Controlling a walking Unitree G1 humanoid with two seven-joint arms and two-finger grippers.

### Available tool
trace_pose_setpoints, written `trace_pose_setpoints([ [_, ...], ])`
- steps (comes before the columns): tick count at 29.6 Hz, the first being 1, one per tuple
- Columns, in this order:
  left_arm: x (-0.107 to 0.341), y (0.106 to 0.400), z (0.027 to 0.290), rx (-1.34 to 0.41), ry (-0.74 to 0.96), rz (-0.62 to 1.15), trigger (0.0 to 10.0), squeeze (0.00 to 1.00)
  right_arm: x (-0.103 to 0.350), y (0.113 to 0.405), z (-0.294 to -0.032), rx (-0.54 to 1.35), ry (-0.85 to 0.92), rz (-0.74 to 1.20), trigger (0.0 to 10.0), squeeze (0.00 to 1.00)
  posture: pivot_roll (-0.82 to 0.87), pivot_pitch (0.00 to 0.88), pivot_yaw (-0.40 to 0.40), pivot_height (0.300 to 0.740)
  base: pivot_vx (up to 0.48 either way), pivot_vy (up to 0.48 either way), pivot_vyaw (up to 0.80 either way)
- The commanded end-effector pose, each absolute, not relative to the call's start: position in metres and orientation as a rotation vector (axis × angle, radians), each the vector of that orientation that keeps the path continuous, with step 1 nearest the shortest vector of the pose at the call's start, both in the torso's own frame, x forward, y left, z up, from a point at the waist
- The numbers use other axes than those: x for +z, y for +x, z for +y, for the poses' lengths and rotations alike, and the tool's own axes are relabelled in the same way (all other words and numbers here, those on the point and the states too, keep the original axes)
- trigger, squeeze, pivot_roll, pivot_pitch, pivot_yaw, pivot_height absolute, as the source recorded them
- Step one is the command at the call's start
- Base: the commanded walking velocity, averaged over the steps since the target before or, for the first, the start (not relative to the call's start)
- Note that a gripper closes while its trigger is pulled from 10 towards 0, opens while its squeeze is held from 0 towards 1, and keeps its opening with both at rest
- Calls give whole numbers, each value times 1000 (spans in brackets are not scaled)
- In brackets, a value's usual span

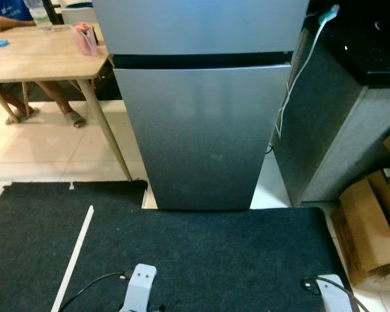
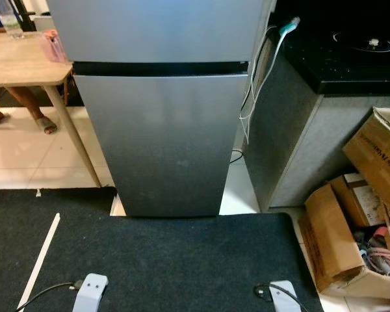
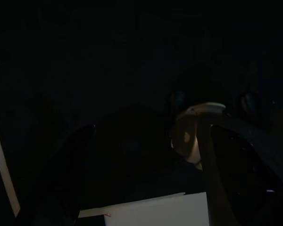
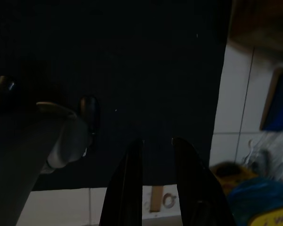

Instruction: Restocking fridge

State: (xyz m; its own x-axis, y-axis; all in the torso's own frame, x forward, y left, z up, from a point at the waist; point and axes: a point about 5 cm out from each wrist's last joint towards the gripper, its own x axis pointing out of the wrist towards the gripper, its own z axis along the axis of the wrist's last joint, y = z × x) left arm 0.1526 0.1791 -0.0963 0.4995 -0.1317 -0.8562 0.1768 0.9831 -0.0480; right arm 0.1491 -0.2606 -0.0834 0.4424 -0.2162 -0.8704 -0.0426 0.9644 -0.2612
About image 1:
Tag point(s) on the pink transparent measuring jug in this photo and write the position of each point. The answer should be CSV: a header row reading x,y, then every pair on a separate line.
x,y
84,39

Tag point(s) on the large open cardboard box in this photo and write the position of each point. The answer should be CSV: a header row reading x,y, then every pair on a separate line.
x,y
364,227

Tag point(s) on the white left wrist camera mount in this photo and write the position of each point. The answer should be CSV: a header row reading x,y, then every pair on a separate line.
x,y
138,286

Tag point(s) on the long white tape strip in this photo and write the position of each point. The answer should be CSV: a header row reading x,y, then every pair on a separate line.
x,y
75,253

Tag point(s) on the person in blue shirt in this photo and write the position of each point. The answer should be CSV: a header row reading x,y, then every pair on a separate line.
x,y
52,94

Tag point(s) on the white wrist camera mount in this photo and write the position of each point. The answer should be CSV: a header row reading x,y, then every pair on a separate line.
x,y
138,286
331,296

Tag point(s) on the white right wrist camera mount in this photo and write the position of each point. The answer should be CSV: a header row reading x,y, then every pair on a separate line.
x,y
331,296

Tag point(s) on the black floor mat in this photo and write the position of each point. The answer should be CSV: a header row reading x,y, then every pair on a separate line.
x,y
182,260

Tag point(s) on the small cardboard box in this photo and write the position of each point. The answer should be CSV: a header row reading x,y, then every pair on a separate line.
x,y
385,192

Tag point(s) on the clear plastic water bottle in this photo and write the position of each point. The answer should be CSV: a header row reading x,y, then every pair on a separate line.
x,y
38,13

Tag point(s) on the grey cabinet with black top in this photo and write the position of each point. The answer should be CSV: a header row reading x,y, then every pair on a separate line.
x,y
338,117

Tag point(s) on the light wooden table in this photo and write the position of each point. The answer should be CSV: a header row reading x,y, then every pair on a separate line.
x,y
32,58

